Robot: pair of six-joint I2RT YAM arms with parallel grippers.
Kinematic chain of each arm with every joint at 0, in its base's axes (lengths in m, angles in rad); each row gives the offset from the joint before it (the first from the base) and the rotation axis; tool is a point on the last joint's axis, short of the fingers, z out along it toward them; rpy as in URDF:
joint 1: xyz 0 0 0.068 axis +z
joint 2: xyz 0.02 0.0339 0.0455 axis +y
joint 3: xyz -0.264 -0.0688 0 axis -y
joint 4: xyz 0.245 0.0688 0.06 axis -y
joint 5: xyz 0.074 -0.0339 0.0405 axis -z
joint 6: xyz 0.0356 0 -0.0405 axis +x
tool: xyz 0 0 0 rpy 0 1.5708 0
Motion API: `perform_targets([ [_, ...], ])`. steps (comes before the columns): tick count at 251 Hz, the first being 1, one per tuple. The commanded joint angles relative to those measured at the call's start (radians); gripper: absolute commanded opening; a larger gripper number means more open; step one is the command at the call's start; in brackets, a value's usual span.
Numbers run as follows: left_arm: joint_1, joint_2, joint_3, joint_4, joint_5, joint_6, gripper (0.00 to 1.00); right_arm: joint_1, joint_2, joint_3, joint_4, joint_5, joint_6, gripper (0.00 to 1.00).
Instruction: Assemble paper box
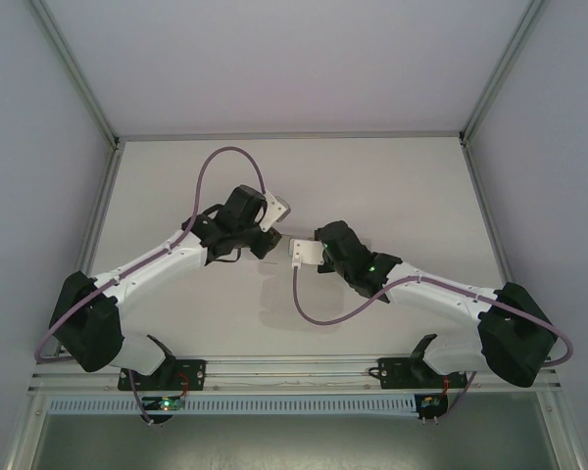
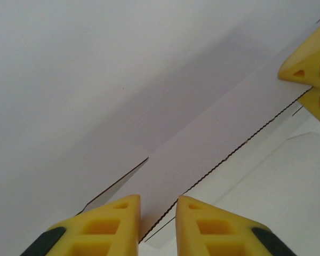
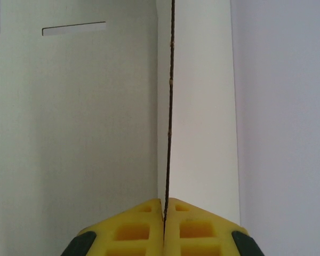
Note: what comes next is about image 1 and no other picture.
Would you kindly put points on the small circuit board yellow part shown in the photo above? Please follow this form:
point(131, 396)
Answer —
point(428, 403)

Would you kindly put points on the small circuit board green light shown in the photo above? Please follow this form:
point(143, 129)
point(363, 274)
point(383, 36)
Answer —
point(165, 404)

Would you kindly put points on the grey metal panel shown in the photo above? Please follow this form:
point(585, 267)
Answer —
point(294, 445)

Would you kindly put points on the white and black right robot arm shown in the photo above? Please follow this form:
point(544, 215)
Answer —
point(441, 298)

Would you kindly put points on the aluminium frame post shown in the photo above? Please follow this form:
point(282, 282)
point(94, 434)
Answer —
point(501, 73)
point(78, 73)

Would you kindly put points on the aluminium frame leg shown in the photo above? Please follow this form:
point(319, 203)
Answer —
point(25, 431)
point(566, 431)

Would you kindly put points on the aluminium mounting rail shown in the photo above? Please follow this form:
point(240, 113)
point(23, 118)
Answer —
point(284, 364)

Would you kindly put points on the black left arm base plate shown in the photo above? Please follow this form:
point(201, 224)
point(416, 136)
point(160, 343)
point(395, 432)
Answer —
point(193, 367)

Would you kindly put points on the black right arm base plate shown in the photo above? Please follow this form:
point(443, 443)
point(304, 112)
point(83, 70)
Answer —
point(392, 374)

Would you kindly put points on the aluminium frame crossbar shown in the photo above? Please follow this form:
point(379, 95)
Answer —
point(289, 134)

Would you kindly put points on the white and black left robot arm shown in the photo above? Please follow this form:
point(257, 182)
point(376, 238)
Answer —
point(147, 274)

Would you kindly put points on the aluminium table side rail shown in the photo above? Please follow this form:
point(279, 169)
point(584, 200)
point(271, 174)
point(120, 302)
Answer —
point(98, 220)
point(487, 220)

